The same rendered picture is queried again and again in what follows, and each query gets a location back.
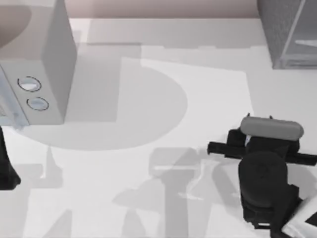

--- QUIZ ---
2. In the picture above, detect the pale grey rounded box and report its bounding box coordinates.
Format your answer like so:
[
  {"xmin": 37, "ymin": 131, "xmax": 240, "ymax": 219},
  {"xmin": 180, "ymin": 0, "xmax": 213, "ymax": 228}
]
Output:
[{"xmin": 240, "ymin": 116, "xmax": 304, "ymax": 142}]

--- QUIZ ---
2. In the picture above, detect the pale microwave oven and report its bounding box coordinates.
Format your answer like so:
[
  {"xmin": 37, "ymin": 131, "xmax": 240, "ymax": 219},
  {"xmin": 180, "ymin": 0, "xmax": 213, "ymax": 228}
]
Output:
[{"xmin": 0, "ymin": 0, "xmax": 78, "ymax": 130}]

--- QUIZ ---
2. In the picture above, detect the small microwave knob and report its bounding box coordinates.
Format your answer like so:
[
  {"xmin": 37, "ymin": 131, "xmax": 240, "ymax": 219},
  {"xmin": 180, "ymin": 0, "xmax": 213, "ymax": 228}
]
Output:
[{"xmin": 26, "ymin": 97, "xmax": 50, "ymax": 112}]

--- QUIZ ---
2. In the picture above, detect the large microwave knob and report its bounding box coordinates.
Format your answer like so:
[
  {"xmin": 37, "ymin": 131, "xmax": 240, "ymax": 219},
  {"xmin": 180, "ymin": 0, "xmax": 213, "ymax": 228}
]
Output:
[{"xmin": 17, "ymin": 76, "xmax": 42, "ymax": 93}]

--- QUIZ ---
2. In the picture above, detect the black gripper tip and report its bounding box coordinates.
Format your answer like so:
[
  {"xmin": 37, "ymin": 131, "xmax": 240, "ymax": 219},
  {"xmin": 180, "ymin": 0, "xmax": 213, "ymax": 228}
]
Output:
[{"xmin": 0, "ymin": 125, "xmax": 22, "ymax": 192}]

